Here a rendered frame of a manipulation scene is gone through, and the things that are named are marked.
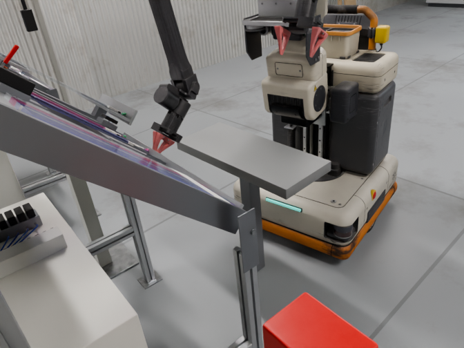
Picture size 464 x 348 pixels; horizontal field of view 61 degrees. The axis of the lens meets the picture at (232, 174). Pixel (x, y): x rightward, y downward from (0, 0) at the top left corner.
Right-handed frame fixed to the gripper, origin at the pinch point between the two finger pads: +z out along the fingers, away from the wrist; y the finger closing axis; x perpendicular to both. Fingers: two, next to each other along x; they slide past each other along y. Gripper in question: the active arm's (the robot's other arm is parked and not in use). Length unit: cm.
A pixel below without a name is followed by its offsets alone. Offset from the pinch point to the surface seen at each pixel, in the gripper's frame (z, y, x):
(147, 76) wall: -59, -298, 143
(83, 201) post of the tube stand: 34, -47, 11
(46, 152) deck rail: 5, 48, -50
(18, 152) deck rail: 7, 48, -53
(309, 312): 8, 82, -16
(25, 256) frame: 37.4, 13.9, -28.8
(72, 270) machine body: 34.2, 23.8, -21.1
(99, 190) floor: 43, -120, 56
